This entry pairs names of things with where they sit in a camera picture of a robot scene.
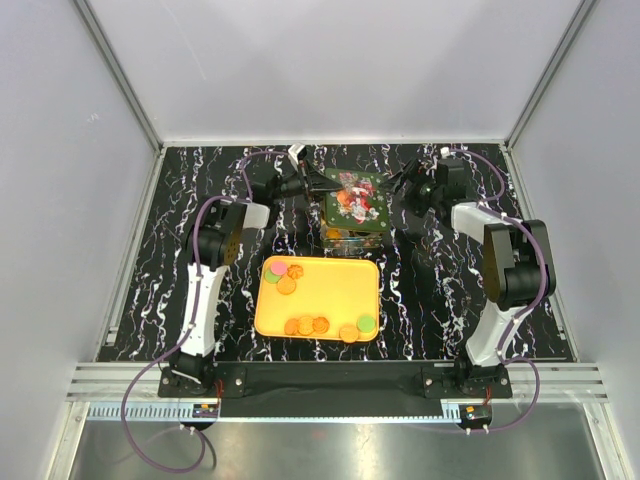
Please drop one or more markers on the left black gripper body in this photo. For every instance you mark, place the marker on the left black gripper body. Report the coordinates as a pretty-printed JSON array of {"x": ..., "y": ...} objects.
[{"x": 293, "y": 185}]

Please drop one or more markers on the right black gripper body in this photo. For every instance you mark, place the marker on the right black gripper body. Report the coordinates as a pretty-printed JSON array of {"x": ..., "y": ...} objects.
[{"x": 423, "y": 193}]

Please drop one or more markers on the gold tin lid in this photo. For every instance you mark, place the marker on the gold tin lid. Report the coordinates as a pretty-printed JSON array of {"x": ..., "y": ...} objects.
[{"x": 360, "y": 206}]

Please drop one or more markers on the green gold cookie tin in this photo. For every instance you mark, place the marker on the green gold cookie tin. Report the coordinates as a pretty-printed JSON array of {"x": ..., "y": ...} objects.
[{"x": 349, "y": 242}]

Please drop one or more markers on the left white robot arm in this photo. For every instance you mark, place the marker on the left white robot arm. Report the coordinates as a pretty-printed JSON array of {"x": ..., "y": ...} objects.
[{"x": 212, "y": 245}]

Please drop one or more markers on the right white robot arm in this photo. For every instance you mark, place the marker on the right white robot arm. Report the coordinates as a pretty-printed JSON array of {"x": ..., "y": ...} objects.
[{"x": 518, "y": 270}]

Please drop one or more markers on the orange swirl cookie top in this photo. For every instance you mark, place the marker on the orange swirl cookie top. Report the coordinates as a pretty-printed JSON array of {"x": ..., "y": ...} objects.
[{"x": 295, "y": 271}]

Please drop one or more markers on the orange swirl cookie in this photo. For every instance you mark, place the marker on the orange swirl cookie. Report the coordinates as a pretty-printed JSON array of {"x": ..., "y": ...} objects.
[
  {"x": 295, "y": 271},
  {"x": 320, "y": 325}
]

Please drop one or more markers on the pink sandwich cookie top left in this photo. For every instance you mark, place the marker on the pink sandwich cookie top left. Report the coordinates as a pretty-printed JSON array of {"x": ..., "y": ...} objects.
[{"x": 279, "y": 268}]

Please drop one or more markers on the green sandwich cookie top left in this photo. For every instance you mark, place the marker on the green sandwich cookie top left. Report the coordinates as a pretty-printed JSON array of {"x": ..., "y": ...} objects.
[{"x": 271, "y": 277}]

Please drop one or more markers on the green sandwich cookie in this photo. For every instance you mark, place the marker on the green sandwich cookie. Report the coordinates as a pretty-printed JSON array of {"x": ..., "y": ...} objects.
[
  {"x": 271, "y": 277},
  {"x": 366, "y": 324}
]

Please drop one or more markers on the round tan biscuit top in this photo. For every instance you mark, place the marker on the round tan biscuit top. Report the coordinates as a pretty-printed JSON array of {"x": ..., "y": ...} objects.
[{"x": 286, "y": 285}]

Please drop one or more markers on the round tan biscuit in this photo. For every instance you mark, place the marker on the round tan biscuit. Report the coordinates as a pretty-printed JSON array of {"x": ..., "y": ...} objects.
[
  {"x": 286, "y": 285},
  {"x": 349, "y": 334},
  {"x": 305, "y": 325}
]

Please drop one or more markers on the yellow serving tray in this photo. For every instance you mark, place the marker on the yellow serving tray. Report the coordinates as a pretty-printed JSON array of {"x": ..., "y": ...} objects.
[{"x": 341, "y": 290}]

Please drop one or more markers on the orange swirl cookie bottom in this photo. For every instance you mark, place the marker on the orange swirl cookie bottom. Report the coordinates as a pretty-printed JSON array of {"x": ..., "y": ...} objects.
[{"x": 320, "y": 325}]

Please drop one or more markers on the orange shell cookie bottom left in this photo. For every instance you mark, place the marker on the orange shell cookie bottom left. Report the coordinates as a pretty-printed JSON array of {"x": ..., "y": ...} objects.
[{"x": 291, "y": 327}]

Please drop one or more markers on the green sandwich cookie bottom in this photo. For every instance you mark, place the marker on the green sandwich cookie bottom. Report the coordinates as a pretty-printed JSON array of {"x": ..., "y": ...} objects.
[{"x": 366, "y": 324}]

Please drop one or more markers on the round tan biscuit bottom right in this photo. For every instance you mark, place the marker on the round tan biscuit bottom right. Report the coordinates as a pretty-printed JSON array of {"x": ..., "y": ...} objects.
[{"x": 349, "y": 334}]

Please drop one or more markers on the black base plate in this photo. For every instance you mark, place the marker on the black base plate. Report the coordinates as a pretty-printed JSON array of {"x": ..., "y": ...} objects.
[{"x": 373, "y": 386}]

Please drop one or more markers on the right aluminium frame post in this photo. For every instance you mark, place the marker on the right aluminium frame post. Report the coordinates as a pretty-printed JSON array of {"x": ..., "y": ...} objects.
[{"x": 577, "y": 22}]

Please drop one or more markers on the aluminium frame post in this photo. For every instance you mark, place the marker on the aluminium frame post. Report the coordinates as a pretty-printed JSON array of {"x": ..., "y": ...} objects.
[
  {"x": 107, "y": 52},
  {"x": 577, "y": 22}
]

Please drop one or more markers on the left aluminium frame post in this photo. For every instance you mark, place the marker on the left aluminium frame post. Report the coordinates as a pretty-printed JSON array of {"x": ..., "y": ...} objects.
[{"x": 107, "y": 52}]

